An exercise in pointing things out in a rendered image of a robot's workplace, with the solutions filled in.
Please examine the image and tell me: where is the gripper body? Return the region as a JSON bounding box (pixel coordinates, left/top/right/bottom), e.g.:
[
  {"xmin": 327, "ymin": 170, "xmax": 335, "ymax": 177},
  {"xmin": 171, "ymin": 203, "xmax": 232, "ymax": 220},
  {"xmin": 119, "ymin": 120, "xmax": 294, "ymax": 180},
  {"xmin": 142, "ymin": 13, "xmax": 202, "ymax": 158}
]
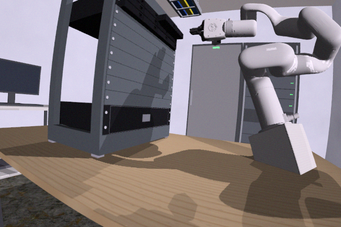
[{"xmin": 203, "ymin": 18, "xmax": 227, "ymax": 42}]

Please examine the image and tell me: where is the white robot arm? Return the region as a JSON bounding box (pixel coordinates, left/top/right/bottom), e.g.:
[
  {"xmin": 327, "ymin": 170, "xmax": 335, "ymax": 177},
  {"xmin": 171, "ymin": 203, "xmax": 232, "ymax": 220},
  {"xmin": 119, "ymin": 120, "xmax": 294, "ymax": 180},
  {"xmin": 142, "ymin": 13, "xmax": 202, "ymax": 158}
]
[{"xmin": 226, "ymin": 3, "xmax": 341, "ymax": 133}]

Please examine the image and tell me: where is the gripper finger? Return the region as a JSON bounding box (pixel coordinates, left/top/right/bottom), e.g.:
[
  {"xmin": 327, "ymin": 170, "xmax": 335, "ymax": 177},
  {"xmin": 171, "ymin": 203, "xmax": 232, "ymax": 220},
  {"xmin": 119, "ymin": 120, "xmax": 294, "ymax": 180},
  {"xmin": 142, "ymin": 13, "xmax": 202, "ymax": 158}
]
[
  {"xmin": 189, "ymin": 30, "xmax": 207, "ymax": 42},
  {"xmin": 189, "ymin": 20, "xmax": 204, "ymax": 31}
]

